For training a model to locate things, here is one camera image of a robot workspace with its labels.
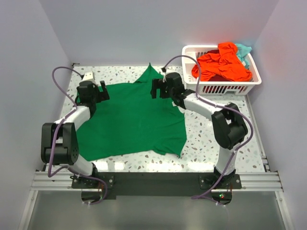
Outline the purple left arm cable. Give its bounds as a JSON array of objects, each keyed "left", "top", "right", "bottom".
[{"left": 47, "top": 66, "right": 108, "bottom": 206}]

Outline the white plastic basket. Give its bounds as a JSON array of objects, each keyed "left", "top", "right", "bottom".
[{"left": 182, "top": 42, "right": 262, "bottom": 95}]

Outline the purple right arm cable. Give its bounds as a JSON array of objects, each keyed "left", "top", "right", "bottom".
[{"left": 162, "top": 55, "right": 255, "bottom": 200}]

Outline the green t-shirt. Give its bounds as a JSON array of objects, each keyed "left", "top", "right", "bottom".
[{"left": 77, "top": 65, "right": 187, "bottom": 161}]

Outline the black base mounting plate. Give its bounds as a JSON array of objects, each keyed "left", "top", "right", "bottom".
[{"left": 70, "top": 172, "right": 242, "bottom": 204}]

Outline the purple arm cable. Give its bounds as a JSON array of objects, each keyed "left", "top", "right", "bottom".
[
  {"left": 47, "top": 66, "right": 108, "bottom": 206},
  {"left": 162, "top": 55, "right": 255, "bottom": 200}
]

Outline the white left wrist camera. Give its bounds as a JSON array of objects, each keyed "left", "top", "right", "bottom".
[{"left": 82, "top": 71, "right": 95, "bottom": 83}]

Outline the aluminium frame rail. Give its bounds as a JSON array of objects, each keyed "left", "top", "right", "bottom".
[{"left": 31, "top": 172, "right": 283, "bottom": 192}]

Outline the teal t-shirt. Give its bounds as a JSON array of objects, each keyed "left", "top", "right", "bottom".
[{"left": 236, "top": 43, "right": 252, "bottom": 66}]

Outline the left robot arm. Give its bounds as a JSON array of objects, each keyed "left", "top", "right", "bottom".
[{"left": 41, "top": 80, "right": 110, "bottom": 188}]

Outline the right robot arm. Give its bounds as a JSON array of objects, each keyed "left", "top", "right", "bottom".
[{"left": 151, "top": 72, "right": 248, "bottom": 188}]

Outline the orange t-shirt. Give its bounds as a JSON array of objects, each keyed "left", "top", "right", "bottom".
[{"left": 191, "top": 42, "right": 252, "bottom": 82}]

